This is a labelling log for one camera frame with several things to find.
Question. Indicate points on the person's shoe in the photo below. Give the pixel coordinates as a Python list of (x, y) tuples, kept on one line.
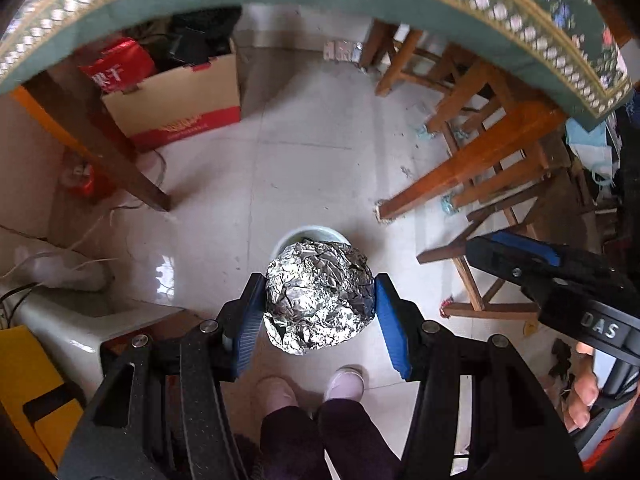
[(345, 385), (277, 395)]

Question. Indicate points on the light blue box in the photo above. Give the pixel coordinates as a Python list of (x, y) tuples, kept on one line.
[(585, 142)]

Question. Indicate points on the person's leg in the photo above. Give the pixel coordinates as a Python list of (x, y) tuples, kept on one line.
[(357, 440), (290, 445)]

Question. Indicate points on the wooden stool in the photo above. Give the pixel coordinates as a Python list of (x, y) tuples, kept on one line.
[(400, 60), (500, 175), (480, 280)]

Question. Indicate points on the green floral tablecloth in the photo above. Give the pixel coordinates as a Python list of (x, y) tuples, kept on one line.
[(550, 10)]

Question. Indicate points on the person's right hand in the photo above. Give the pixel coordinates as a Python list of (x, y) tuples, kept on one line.
[(580, 390)]

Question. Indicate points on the wooden table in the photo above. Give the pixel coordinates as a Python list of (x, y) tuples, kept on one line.
[(100, 135)]

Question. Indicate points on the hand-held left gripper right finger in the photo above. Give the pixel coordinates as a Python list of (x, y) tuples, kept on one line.
[(395, 330)]

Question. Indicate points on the black bag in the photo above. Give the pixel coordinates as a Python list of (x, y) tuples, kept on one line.
[(200, 35)]

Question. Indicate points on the red and tan cardboard box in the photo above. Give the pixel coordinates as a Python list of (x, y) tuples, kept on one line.
[(175, 105)]

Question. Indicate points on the person's left shoe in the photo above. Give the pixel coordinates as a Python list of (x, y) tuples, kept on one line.
[(277, 395)]

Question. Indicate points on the white round bin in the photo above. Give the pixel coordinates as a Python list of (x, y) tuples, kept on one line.
[(320, 232)]

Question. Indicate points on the red paper bag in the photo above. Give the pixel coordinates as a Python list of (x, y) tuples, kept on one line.
[(120, 67)]

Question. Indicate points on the foil ball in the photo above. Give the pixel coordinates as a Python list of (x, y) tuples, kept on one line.
[(315, 300)]

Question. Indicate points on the person's left leg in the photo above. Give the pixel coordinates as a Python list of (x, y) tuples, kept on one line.
[(290, 445)]

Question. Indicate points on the white plastic bag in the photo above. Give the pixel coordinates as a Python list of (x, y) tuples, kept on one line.
[(55, 267)]

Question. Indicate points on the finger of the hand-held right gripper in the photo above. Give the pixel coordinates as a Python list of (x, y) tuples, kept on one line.
[(515, 272), (530, 247)]

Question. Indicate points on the person's right shoe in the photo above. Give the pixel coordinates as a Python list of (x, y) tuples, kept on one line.
[(345, 385)]

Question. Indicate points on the person's right leg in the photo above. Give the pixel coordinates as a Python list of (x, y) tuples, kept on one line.
[(357, 440)]

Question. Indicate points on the yellow plastic stool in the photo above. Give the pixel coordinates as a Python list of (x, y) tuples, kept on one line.
[(30, 375)]

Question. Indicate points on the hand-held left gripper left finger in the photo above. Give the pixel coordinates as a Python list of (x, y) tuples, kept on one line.
[(247, 330)]

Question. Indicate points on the red plastic bag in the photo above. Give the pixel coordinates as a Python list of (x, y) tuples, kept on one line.
[(85, 182)]

